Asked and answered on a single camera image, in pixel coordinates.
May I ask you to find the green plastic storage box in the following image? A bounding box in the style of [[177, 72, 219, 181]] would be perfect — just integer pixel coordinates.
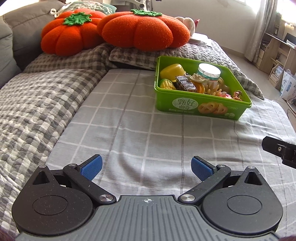
[[154, 56, 252, 120]]

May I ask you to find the yellow plastic toy bowl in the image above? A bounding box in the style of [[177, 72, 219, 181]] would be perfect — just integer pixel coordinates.
[[159, 64, 186, 81]]

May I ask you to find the tan toy hand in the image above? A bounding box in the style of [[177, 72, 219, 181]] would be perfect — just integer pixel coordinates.
[[203, 77, 230, 96], [184, 73, 209, 84]]

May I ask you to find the yellow toy corn cob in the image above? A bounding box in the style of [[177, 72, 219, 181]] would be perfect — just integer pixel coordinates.
[[159, 78, 176, 90]]

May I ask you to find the grey checked quilted blanket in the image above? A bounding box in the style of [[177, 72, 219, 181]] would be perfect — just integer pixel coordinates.
[[0, 43, 114, 232]]

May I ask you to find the clear lidded plastic cup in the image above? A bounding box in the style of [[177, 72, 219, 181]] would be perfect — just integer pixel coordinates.
[[198, 63, 221, 81]]

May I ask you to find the orange pumpkin cushion right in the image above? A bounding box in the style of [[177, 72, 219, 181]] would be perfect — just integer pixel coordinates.
[[97, 9, 190, 52]]

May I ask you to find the pink toy figure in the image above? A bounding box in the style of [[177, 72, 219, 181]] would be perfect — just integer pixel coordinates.
[[219, 91, 232, 99]]

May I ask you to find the red hat gnome figurine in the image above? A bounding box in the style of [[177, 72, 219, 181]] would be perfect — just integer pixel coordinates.
[[232, 90, 242, 101]]

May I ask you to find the orange pumpkin cushion left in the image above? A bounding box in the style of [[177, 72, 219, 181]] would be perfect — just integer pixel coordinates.
[[41, 9, 106, 57]]

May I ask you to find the tan toy hand in box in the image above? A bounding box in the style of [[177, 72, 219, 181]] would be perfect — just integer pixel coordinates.
[[203, 77, 230, 96]]

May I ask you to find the grey grid bed sheet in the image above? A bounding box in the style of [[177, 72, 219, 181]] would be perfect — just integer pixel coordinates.
[[47, 69, 295, 236]]

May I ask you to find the green patterned cushion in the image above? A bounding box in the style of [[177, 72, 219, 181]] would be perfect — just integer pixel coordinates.
[[51, 1, 117, 18]]

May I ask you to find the striped toy snack pack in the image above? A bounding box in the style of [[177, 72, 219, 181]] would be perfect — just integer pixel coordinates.
[[176, 76, 197, 92]]

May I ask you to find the grey checked pillow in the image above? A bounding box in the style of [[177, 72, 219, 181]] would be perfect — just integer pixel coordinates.
[[109, 39, 264, 99]]

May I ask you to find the grey sofa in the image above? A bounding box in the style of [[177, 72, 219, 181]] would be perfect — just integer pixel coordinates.
[[1, 1, 64, 87]]

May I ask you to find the orange pumpkin cushion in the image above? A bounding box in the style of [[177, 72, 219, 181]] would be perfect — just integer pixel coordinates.
[[41, 9, 106, 57], [97, 9, 190, 52]]

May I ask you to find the wooden desk shelf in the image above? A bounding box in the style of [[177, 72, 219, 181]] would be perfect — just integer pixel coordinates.
[[255, 33, 295, 90]]

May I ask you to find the white plush toy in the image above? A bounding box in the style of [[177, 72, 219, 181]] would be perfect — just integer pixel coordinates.
[[176, 16, 200, 36]]

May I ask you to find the light grey curtain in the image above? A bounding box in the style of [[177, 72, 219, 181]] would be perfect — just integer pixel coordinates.
[[244, 0, 278, 63]]

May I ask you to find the white shopping bag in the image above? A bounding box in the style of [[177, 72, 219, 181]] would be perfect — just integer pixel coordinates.
[[280, 69, 296, 104]]

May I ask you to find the grey office chair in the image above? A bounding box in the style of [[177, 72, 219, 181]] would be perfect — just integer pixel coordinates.
[[123, 0, 154, 11]]

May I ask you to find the orange toy ring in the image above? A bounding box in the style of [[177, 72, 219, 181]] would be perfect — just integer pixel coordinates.
[[193, 82, 206, 94]]

